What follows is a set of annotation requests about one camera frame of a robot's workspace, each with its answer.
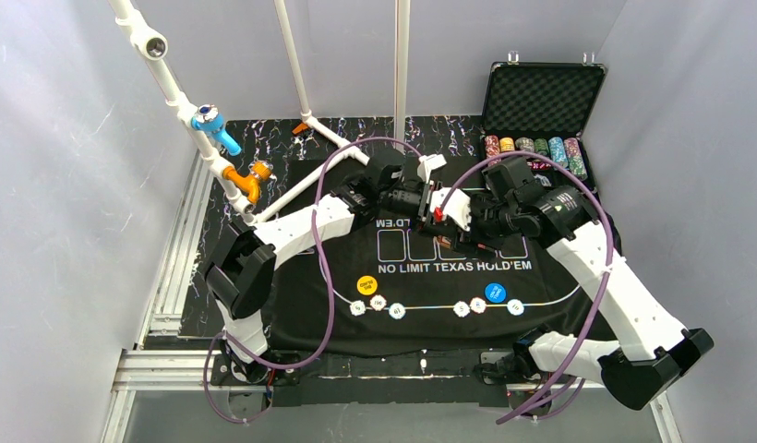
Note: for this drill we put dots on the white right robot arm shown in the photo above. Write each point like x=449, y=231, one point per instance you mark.
x=628, y=343

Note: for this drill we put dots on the black poker table mat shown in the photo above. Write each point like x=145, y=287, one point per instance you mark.
x=413, y=270

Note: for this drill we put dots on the white chip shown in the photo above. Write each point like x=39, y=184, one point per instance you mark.
x=461, y=309
x=478, y=305
x=378, y=302

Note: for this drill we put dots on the light blue chip stack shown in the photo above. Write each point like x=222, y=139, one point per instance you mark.
x=558, y=152

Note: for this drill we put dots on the yellow poker chip stack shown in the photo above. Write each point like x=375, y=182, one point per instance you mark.
x=506, y=144

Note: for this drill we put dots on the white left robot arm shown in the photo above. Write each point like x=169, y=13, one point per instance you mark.
x=239, y=272

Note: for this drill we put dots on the red poker chip stack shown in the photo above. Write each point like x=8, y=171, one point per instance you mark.
x=492, y=146

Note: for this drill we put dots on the black poker chip case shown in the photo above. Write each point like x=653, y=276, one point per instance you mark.
x=541, y=100

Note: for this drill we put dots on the light blue chip row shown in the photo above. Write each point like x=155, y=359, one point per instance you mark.
x=515, y=307
x=397, y=311

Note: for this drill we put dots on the yellow big blind button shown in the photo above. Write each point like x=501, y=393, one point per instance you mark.
x=367, y=285

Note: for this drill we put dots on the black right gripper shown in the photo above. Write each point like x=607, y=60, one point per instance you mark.
x=476, y=221

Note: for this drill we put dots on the blue plastic faucet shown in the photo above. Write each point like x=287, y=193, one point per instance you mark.
x=208, y=119

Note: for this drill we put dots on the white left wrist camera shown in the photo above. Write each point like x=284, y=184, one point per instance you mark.
x=428, y=164

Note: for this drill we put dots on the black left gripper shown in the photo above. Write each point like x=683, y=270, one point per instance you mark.
x=424, y=206

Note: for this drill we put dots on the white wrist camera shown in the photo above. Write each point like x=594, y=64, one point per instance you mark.
x=428, y=164
x=447, y=204

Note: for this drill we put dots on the orange plastic faucet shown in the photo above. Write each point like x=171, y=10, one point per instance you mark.
x=251, y=183

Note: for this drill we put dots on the grey poker chip stack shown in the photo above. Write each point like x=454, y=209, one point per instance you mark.
x=525, y=144

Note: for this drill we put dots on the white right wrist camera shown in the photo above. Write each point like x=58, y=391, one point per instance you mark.
x=447, y=204

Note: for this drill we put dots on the green poker chip stack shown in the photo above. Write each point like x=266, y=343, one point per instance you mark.
x=541, y=147

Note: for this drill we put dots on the aluminium frame rail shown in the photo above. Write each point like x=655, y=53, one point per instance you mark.
x=157, y=394

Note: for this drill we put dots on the playing card deck box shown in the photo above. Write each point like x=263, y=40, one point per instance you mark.
x=465, y=246

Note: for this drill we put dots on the blue small blind button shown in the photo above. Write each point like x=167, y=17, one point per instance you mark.
x=495, y=293

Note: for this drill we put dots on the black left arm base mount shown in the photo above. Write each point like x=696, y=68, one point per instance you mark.
x=241, y=393

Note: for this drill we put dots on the pink poker chip stack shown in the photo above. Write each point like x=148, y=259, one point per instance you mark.
x=576, y=163

